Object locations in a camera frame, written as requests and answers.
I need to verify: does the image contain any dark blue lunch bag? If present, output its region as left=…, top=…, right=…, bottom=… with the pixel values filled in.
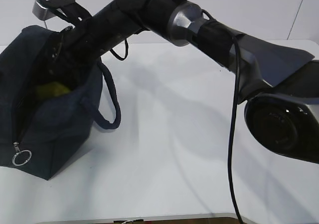
left=0, top=25, right=121, bottom=180

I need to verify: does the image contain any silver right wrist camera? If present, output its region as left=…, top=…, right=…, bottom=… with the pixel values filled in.
left=32, top=0, right=92, bottom=26

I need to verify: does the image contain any yellow lemon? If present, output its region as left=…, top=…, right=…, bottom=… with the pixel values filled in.
left=35, top=82, right=71, bottom=101

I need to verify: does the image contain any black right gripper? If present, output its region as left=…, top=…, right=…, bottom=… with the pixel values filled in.
left=56, top=16, right=130, bottom=75

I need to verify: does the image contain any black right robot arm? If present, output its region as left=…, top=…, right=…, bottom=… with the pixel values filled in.
left=63, top=0, right=319, bottom=163

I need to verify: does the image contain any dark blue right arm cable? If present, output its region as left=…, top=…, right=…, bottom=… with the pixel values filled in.
left=109, top=9, right=244, bottom=224

